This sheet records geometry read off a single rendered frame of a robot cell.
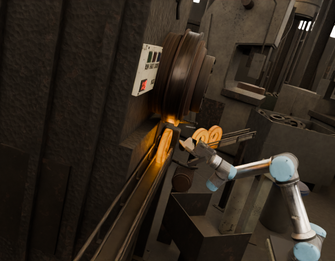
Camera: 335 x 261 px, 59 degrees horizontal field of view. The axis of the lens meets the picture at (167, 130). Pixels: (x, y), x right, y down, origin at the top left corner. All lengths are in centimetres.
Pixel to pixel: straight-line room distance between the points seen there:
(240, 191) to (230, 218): 23
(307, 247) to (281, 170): 38
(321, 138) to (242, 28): 168
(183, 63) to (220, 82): 290
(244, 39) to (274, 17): 43
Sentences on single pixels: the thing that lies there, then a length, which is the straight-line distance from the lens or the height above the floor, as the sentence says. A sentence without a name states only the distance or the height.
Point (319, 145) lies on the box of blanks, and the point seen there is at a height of 60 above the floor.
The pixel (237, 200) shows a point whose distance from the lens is 231.
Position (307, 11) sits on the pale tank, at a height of 314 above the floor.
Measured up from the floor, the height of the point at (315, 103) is 96.
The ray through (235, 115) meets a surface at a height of 58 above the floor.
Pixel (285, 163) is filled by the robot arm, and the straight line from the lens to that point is 156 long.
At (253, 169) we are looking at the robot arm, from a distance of 177.
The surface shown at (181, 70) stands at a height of 117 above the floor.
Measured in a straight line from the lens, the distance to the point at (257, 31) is 412.
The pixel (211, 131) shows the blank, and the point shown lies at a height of 77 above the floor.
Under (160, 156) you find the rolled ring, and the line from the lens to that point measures 149.
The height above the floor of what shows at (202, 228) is 60.
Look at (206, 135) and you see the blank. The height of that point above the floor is 74.
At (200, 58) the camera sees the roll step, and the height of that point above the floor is 123.
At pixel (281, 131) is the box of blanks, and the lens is 360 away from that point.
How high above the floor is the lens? 126
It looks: 16 degrees down
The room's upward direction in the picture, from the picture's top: 15 degrees clockwise
